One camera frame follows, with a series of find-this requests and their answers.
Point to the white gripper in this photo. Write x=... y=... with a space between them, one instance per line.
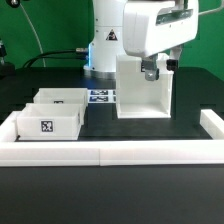
x=150 y=27

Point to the white drawer cabinet box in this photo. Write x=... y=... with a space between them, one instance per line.
x=138 y=98

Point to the white front drawer tray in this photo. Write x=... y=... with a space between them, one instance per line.
x=50 y=121

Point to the white drawer tray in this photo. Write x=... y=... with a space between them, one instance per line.
x=62 y=95
x=50 y=121

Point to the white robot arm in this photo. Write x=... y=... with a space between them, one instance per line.
x=107 y=42

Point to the white rear drawer tray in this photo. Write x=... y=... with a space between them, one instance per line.
x=62 y=95

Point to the fiducial marker sheet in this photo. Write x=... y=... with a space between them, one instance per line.
x=101 y=96

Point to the white foam border frame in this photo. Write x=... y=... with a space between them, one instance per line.
x=113 y=153

